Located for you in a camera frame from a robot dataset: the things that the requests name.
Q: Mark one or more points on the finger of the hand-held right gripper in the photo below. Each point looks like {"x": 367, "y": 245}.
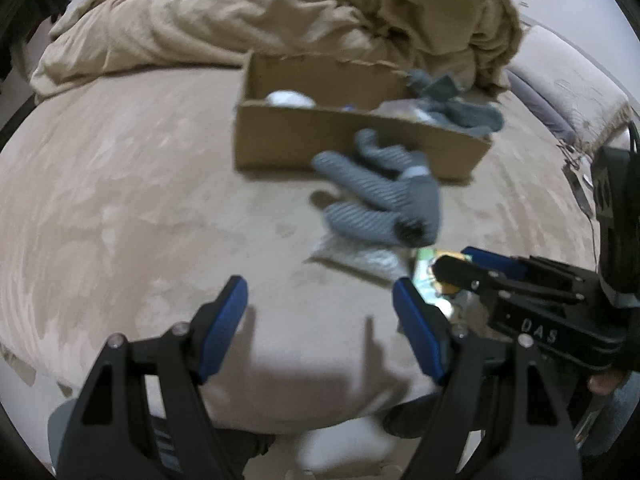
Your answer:
{"x": 492, "y": 260}
{"x": 457, "y": 272}

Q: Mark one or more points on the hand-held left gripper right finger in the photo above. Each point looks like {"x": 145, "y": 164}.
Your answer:
{"x": 417, "y": 330}

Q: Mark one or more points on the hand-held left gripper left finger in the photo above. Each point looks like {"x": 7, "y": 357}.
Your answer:
{"x": 227, "y": 320}

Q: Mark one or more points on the green snack packet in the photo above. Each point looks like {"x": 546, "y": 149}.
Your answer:
{"x": 431, "y": 285}

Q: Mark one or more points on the person's right hand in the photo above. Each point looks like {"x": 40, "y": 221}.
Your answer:
{"x": 604, "y": 385}

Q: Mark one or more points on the dark shoe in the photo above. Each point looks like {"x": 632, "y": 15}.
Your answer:
{"x": 407, "y": 417}
{"x": 250, "y": 447}

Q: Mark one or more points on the clear plastic packet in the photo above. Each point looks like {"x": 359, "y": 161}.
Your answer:
{"x": 350, "y": 257}

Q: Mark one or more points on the grey striped sock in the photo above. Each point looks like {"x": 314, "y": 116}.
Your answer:
{"x": 390, "y": 152}
{"x": 360, "y": 222}
{"x": 380, "y": 187}

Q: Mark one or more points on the beige bed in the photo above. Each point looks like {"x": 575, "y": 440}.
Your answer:
{"x": 140, "y": 200}

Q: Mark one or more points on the plain grey sock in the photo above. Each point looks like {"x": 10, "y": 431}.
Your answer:
{"x": 457, "y": 105}

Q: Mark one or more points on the clear plastic bag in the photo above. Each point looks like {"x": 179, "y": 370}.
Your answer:
{"x": 405, "y": 110}

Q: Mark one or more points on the cardboard box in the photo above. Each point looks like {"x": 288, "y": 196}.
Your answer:
{"x": 320, "y": 135}

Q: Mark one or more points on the light grey pillow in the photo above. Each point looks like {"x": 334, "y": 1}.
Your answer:
{"x": 570, "y": 75}

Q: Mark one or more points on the white round item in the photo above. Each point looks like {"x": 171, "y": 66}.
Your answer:
{"x": 290, "y": 99}

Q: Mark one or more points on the beige blanket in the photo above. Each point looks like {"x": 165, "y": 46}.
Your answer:
{"x": 240, "y": 15}

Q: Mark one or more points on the dark hanging clothes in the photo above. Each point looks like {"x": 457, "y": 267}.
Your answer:
{"x": 25, "y": 5}

